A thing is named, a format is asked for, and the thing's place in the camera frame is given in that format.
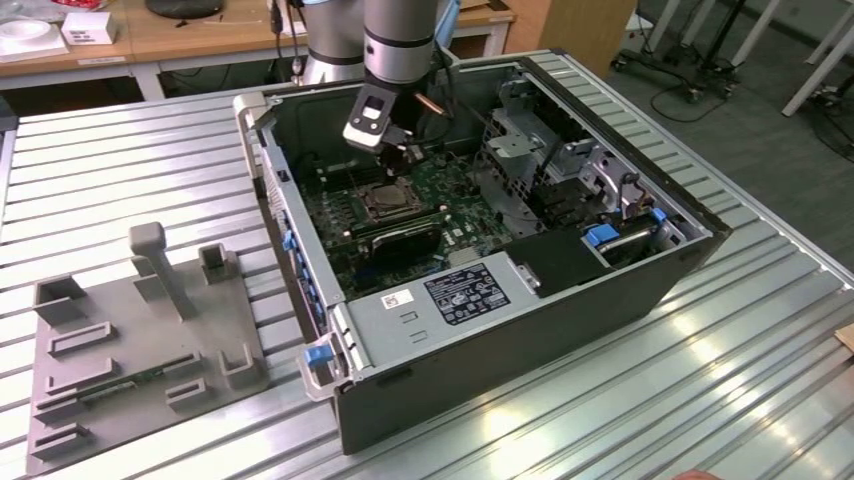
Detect wooden desk white frame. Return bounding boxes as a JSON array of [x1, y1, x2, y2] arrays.
[[0, 0, 165, 101], [124, 0, 519, 74]]

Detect wooden cabinet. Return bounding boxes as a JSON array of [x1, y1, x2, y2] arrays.
[[510, 0, 635, 81]]

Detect green RAM stick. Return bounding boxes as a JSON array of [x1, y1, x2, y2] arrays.
[[73, 366, 168, 402]]

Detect black graphics card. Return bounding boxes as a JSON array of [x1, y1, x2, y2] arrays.
[[364, 221, 443, 267]]

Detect metal drive cage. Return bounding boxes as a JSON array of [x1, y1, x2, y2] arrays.
[[474, 69, 606, 226]]

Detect black hanging cable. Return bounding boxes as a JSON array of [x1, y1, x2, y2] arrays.
[[268, 0, 303, 86]]

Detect silver hinge bracket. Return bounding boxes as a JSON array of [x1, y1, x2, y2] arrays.
[[595, 149, 654, 222]]

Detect white foam tray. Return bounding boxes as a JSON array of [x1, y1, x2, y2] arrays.
[[0, 18, 68, 56]]

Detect silver CPU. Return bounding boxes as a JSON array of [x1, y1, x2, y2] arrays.
[[371, 183, 415, 211]]

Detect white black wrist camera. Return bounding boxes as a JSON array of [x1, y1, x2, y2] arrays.
[[341, 84, 396, 152]]

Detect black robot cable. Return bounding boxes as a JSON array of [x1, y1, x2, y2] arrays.
[[426, 44, 487, 151]]

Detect wooden board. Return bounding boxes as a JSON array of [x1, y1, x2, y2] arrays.
[[831, 322, 854, 362]]

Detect black grey PC case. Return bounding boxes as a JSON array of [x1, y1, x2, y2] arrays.
[[231, 47, 734, 456]]

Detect grey power supply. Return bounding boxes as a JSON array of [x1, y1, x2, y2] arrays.
[[331, 249, 543, 375]]

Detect grey parts rack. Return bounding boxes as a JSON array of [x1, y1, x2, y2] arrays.
[[24, 221, 272, 476]]

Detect CPU socket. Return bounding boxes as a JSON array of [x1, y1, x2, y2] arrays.
[[357, 178, 431, 223]]

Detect installed RAM stick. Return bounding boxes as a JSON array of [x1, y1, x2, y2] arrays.
[[344, 209, 447, 238]]

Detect silver chipset heatsink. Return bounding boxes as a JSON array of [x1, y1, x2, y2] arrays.
[[447, 248, 492, 269]]

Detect black plastic shroud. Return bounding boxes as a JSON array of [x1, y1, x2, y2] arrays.
[[503, 230, 616, 300]]

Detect white table frame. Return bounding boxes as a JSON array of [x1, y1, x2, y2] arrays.
[[780, 0, 854, 119], [639, 0, 782, 69]]

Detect black round stand base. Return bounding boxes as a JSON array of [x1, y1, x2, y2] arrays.
[[144, 0, 225, 17]]

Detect black wheeled stand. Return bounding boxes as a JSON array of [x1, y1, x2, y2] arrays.
[[611, 0, 743, 104]]

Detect green motherboard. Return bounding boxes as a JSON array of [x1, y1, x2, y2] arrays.
[[296, 149, 535, 296]]

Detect copper cable connector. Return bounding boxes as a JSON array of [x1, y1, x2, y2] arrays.
[[411, 91, 456, 120]]

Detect white cardboard box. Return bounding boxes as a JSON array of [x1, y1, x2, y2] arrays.
[[60, 12, 120, 47]]

